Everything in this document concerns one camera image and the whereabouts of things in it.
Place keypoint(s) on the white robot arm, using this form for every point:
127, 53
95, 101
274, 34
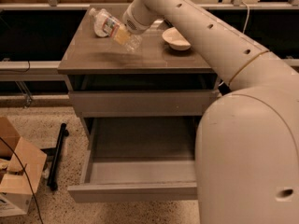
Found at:
247, 142

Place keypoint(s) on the black metal bar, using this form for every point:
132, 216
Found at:
51, 183

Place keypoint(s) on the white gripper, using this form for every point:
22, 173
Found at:
135, 22

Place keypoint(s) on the grey drawer cabinet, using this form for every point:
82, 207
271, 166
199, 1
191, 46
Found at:
91, 63

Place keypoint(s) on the closed grey top drawer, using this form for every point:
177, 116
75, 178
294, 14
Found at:
90, 104

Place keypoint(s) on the open cardboard box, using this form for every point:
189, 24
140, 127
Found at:
22, 164

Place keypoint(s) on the clear plastic water bottle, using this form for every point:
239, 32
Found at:
111, 25

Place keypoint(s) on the open grey middle drawer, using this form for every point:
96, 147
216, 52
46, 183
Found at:
138, 160

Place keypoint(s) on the white plastic bottle on counter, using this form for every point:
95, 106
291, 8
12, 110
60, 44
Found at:
98, 26

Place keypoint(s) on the white paper bowl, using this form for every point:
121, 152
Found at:
175, 39

